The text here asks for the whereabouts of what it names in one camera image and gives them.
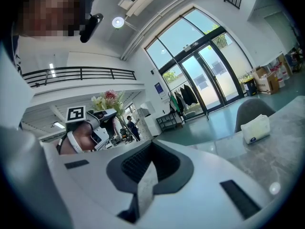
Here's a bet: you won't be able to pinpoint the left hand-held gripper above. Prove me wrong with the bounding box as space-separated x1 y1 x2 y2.
65 105 118 152

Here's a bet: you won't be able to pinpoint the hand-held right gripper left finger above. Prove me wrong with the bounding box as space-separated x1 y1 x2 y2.
41 139 157 229

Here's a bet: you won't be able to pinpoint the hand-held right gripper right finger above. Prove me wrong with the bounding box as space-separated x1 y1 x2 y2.
140 139 275 229

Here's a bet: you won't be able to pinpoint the pink and white flowers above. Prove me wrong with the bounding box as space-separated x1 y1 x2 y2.
91 89 135 139

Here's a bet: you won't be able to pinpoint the white wristband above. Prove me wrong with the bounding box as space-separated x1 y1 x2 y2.
66 131 84 154

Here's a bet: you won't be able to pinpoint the white cabinet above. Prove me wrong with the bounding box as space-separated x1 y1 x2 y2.
139 101 161 137

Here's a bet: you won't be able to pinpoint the black balcony railing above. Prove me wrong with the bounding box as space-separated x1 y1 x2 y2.
22 66 137 88

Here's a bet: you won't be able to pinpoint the low black shelf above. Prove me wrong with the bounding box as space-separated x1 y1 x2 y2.
155 113 179 134

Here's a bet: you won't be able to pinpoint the clothes rack with clothes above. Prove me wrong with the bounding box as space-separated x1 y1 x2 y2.
167 84 199 123

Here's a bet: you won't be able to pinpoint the white tissue pack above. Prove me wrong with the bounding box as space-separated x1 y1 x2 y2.
240 114 271 145

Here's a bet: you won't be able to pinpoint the grey chair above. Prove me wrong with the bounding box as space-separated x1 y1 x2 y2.
234 97 277 134

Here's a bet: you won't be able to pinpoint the round ceiling lamp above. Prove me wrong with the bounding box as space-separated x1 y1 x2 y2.
112 16 125 29

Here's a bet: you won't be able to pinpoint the black framed glass door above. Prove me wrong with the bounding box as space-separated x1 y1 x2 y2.
177 41 245 119

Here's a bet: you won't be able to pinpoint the black bin with yellow lid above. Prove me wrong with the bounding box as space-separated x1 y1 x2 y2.
244 77 257 97

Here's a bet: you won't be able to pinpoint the person's head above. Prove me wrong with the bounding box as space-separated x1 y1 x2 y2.
14 0 96 39

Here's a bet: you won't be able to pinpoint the brown cardboard box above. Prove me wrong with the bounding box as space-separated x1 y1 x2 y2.
252 66 280 95

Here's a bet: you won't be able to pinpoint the white and red buckets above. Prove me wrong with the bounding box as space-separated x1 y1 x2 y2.
271 62 291 88

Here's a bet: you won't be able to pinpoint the blue wall poster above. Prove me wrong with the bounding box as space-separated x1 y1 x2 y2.
154 82 166 99

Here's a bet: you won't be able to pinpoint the black head-worn camera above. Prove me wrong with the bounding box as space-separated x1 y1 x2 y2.
79 13 104 44

